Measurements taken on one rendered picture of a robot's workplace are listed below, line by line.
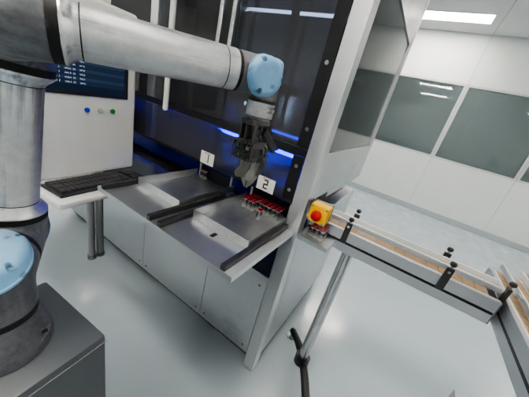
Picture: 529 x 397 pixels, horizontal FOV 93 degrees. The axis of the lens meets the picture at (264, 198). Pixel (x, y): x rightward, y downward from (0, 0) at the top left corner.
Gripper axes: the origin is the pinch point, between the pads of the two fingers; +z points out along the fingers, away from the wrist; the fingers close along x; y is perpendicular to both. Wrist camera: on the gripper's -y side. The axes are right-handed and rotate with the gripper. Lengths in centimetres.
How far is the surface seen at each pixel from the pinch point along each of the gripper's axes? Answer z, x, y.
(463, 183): 30, 132, -483
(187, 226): 21.5, -15.6, 7.2
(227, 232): 19.4, -2.7, 1.5
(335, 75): -37.6, 9.0, -23.9
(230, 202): 20.3, -18.8, -20.1
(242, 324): 84, 1, -25
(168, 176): 19, -53, -14
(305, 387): 99, 40, -30
